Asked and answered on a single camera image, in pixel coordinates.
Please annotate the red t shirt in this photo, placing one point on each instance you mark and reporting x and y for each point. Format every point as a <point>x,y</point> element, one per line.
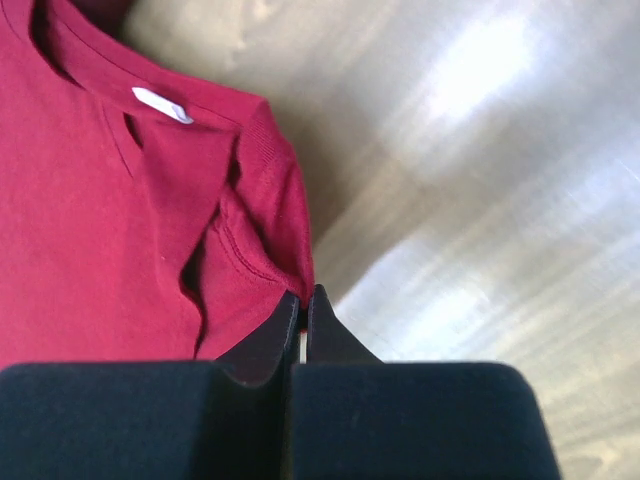
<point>145,214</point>

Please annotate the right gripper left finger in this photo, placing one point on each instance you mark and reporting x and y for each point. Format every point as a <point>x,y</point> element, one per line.
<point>218,419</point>

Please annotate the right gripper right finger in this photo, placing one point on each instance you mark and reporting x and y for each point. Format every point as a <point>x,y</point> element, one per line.
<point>356,417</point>

